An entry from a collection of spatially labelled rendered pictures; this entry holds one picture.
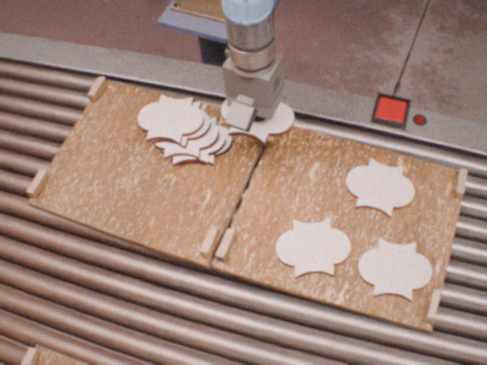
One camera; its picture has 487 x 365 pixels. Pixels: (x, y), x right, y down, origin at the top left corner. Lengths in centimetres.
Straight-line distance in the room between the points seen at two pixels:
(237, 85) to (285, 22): 185
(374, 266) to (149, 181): 47
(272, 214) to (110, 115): 43
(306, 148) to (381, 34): 165
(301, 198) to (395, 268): 23
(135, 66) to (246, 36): 59
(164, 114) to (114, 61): 30
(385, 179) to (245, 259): 31
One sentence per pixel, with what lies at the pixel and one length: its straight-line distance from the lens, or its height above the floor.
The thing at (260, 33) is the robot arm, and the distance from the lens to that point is 96.
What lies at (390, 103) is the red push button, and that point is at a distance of 137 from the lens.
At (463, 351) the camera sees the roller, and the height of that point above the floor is 92.
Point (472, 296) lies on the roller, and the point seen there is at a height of 92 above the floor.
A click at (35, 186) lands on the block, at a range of 130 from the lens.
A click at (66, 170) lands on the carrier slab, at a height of 94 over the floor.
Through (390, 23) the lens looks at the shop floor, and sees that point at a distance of 293.
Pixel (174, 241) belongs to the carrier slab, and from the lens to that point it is 118.
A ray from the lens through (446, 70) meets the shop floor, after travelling 277.
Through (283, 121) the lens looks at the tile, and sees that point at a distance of 114.
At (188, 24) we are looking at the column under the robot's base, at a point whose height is 87.
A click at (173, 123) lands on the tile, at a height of 99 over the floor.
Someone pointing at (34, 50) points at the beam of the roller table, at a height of 92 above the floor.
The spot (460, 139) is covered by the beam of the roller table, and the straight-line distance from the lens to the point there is 136.
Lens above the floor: 197
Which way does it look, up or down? 57 degrees down
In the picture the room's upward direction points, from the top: 8 degrees counter-clockwise
